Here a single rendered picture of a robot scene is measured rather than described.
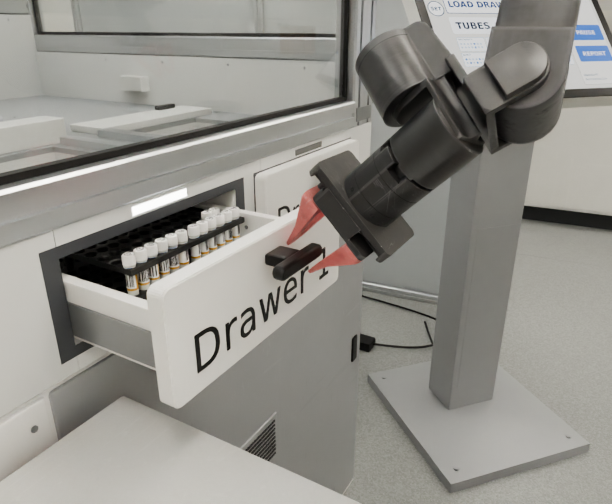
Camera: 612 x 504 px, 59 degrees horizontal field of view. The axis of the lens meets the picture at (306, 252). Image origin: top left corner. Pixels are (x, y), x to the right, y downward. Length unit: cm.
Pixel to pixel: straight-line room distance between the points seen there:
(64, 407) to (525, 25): 52
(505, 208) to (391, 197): 107
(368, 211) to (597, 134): 303
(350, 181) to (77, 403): 34
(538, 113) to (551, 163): 304
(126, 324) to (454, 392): 134
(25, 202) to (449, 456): 133
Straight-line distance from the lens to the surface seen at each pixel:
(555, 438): 176
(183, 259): 58
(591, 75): 148
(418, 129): 43
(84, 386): 59
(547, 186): 351
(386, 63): 47
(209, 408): 77
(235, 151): 69
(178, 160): 61
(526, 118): 44
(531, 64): 42
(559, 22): 46
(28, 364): 54
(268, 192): 73
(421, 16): 131
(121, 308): 49
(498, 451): 166
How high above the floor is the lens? 111
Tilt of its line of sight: 23 degrees down
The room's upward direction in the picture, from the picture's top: straight up
